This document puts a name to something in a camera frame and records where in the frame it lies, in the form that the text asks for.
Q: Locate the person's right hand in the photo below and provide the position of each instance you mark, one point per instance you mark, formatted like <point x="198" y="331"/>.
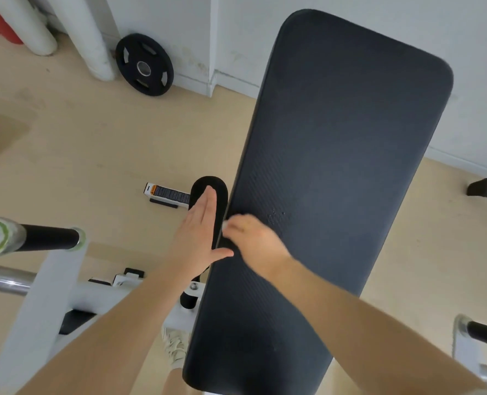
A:
<point x="260" y="246"/>

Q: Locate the person's right forearm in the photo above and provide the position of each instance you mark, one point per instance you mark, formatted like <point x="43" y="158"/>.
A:
<point x="371" y="333"/>

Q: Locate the black weight plate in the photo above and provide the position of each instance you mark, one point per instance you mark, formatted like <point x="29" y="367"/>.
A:
<point x="124" y="57"/>

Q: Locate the person's left hand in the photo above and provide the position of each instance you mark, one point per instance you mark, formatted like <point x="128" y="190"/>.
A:
<point x="198" y="238"/>

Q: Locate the person's left leg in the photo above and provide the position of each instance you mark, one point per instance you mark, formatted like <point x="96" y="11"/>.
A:
<point x="175" y="382"/>

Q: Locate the person's left forearm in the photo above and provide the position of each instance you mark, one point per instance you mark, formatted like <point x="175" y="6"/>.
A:
<point x="112" y="337"/>

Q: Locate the long black back pad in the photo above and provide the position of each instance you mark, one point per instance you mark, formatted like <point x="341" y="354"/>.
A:
<point x="330" y="139"/>

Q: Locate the white exercise machine black roller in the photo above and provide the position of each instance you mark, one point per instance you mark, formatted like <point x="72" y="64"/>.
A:
<point x="46" y="292"/>

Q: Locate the person's left beige sneaker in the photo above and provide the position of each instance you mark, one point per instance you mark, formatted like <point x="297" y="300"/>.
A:
<point x="175" y="345"/>

